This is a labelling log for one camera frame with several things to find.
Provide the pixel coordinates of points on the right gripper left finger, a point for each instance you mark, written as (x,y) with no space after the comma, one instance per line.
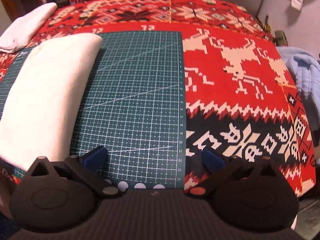
(85,170)

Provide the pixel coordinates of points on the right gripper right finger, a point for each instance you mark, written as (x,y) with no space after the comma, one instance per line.
(221,169)

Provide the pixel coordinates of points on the cream knit sweater vest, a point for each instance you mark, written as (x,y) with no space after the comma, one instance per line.
(41,109)

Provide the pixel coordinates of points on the red patterned tablecloth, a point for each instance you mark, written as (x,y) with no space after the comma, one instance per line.
(240,99)

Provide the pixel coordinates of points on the green cutting mat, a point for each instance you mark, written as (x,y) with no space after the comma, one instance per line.
(134,106)

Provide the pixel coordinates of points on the light blue garment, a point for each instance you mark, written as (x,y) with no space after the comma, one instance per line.
(304,69)

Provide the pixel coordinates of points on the folded white cloth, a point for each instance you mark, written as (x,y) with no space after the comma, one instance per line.
(21,31)

